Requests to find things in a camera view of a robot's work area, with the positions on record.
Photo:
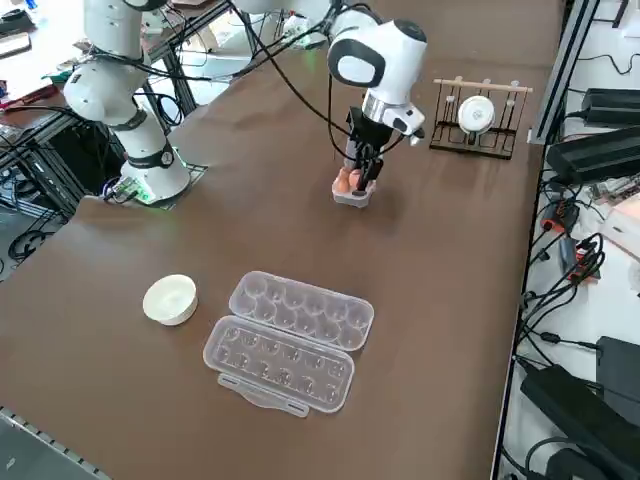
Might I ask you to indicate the white round bowl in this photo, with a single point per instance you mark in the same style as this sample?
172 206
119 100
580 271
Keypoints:
170 300

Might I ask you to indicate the aluminium frame post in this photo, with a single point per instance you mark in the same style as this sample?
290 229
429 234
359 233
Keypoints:
562 65

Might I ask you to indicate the transparent four-slot egg tray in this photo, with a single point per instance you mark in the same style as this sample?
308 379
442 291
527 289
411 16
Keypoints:
350 197

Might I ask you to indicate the brown egg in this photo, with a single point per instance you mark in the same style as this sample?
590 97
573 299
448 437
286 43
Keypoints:
342 183
353 176

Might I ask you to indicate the transparent twelve-slot egg tray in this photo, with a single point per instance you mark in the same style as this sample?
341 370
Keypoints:
280 360

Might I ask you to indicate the orange black plug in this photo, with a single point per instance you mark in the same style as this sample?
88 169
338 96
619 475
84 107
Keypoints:
582 260
560 215

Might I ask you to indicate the black equipment frame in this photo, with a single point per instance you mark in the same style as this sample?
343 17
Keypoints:
75 150

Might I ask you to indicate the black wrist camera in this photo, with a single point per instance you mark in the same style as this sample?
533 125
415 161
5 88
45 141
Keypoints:
353 122

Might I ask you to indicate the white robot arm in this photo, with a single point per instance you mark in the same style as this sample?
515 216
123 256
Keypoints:
380 55
305 35

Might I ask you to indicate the large black power adapter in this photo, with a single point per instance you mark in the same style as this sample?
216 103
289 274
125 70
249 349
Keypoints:
575 415

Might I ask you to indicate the light wooden board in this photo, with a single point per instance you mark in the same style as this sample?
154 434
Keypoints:
625 225

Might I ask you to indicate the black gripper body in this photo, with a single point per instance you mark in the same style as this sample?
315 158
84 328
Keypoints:
377 134

